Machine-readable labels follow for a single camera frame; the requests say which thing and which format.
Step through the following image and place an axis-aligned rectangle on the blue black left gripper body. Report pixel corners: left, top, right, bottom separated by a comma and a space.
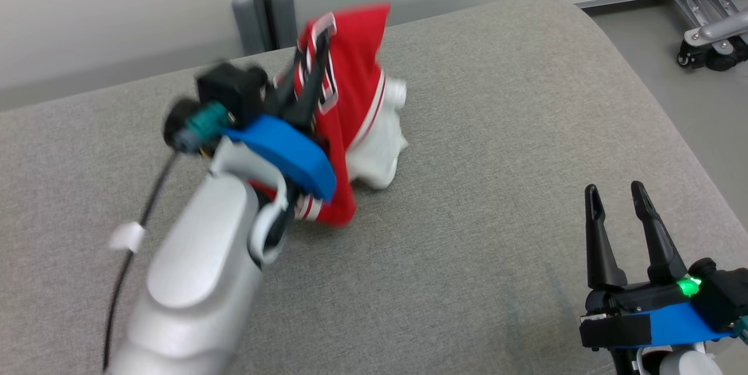
225, 115, 337, 200

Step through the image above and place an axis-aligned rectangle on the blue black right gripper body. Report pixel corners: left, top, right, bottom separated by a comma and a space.
580, 279, 737, 352

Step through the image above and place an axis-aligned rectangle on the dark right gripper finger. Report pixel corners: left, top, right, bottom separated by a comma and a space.
630, 181, 690, 285
584, 184, 629, 291

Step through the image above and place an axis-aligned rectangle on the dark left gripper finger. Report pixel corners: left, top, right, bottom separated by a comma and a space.
270, 65, 304, 121
295, 33, 329, 130

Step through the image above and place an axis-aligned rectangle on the red Bulls basketball jersey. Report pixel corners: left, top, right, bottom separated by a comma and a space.
251, 3, 410, 228

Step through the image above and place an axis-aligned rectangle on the black caster wheel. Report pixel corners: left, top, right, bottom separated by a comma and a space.
677, 36, 748, 72

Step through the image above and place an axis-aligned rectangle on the grey cylinder post foot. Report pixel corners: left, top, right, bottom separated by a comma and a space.
232, 0, 265, 55
271, 0, 299, 48

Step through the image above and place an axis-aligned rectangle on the teal left camera connector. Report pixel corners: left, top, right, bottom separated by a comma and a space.
186, 102, 230, 145

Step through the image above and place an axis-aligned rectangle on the white left cable label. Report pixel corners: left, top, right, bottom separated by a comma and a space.
109, 221, 146, 253

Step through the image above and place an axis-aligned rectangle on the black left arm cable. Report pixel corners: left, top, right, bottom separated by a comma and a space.
102, 150, 179, 373

